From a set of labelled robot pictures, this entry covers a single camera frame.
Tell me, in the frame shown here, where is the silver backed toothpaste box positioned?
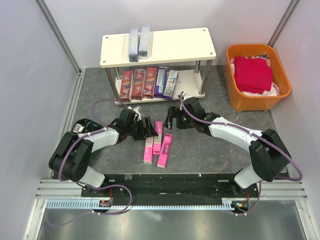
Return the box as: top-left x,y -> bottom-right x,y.
131,68 -> 146,100

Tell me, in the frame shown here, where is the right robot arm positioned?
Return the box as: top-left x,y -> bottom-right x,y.
164,97 -> 291,197

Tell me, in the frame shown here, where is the white RiO toothpaste box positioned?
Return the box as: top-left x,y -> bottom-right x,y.
163,70 -> 179,101

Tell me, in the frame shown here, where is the red 3D toothpaste box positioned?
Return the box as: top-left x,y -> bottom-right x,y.
142,67 -> 158,99

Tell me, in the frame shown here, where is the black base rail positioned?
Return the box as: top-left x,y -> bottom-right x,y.
81,173 -> 259,199

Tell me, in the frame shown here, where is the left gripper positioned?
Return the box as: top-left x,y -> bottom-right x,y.
127,116 -> 158,142

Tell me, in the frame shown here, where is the silver red toothpaste box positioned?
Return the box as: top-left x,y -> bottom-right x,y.
119,70 -> 133,102

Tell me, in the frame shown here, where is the white two-tier shelf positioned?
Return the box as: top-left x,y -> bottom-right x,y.
100,27 -> 216,100

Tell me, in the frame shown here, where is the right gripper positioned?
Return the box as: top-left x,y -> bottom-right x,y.
163,106 -> 196,130

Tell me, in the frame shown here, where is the red folded cloth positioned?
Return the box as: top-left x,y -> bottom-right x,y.
234,56 -> 273,94

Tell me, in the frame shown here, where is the clear Protefix box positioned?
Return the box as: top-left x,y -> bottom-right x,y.
128,27 -> 139,63
138,25 -> 150,59

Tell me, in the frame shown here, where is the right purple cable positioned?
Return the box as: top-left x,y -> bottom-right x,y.
179,91 -> 303,217

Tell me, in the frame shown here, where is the orange plastic basket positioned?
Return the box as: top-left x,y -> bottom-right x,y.
223,43 -> 292,112

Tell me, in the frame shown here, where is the slotted cable duct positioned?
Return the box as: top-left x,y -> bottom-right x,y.
46,198 -> 249,211

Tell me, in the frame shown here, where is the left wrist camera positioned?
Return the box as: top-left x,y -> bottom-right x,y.
128,106 -> 142,122

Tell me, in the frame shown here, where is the purple toothpaste box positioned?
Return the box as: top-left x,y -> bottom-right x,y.
153,67 -> 167,99

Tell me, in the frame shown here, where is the pink box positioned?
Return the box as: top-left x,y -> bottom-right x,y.
157,133 -> 173,168
152,121 -> 163,155
143,137 -> 154,164

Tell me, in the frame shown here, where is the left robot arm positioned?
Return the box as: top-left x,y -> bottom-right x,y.
48,107 -> 158,197

